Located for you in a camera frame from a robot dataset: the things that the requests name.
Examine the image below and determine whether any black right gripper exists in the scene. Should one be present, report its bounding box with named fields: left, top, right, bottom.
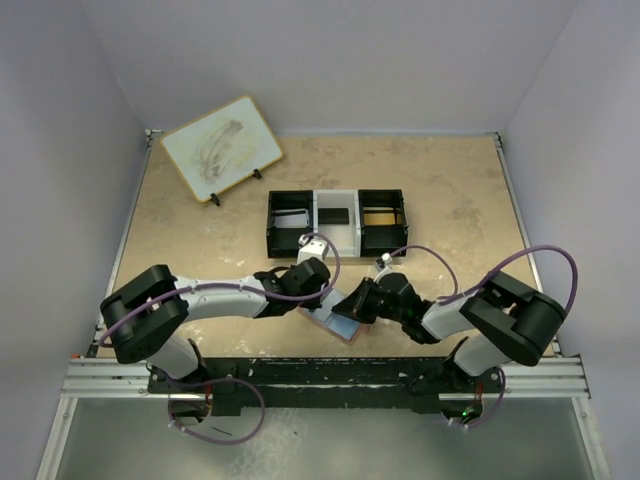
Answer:
left=332, top=276, right=406, bottom=324

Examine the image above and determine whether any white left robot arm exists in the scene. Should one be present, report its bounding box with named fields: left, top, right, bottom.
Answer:
left=99, top=258, right=331, bottom=392

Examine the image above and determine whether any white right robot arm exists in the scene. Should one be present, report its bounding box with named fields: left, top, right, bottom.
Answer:
left=332, top=270, right=567, bottom=391

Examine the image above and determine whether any black card in bin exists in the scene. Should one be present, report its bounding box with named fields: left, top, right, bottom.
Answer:
left=318, top=207, right=350, bottom=225

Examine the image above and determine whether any silver card in bin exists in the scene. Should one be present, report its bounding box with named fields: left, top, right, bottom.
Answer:
left=273, top=209, right=309, bottom=229

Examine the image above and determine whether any gold card in bin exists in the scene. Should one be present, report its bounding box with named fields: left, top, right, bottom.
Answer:
left=363, top=211, right=397, bottom=226

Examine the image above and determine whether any black left bin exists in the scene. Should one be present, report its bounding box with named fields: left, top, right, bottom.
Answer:
left=266, top=190, right=314, bottom=259

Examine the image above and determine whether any black bin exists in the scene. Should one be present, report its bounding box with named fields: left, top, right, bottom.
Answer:
left=358, top=189, right=408, bottom=258
left=266, top=190, right=314, bottom=259

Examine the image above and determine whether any white middle bin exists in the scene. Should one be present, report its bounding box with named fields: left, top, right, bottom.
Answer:
left=313, top=190, right=362, bottom=258

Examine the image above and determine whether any black right bin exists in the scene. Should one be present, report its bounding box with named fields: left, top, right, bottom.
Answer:
left=358, top=189, right=408, bottom=258

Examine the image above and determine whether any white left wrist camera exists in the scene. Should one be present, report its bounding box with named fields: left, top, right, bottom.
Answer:
left=296, top=235, right=330, bottom=264

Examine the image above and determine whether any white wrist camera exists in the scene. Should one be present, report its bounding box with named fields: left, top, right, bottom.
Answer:
left=374, top=253, right=394, bottom=283
left=296, top=235, right=330, bottom=264

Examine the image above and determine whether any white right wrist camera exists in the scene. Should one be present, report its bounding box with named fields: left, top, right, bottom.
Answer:
left=374, top=253, right=394, bottom=283

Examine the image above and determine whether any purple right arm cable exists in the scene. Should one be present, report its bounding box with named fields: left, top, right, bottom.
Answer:
left=384, top=244, right=580, bottom=319

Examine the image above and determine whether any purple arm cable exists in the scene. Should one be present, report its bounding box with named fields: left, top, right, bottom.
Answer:
left=98, top=232, right=342, bottom=349
left=384, top=244, right=580, bottom=319

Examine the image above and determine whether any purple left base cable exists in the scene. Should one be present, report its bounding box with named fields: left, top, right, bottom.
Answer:
left=167, top=377, right=266, bottom=445

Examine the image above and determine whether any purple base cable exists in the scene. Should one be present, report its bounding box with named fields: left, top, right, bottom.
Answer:
left=167, top=377, right=266, bottom=445
left=447, top=369, right=507, bottom=432

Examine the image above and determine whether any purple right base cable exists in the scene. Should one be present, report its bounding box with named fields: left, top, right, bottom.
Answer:
left=447, top=369, right=507, bottom=432

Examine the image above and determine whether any whiteboard with orange frame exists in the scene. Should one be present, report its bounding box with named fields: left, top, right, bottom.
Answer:
left=160, top=95, right=284, bottom=205

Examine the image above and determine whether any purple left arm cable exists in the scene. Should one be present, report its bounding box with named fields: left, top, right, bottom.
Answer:
left=98, top=232, right=342, bottom=349

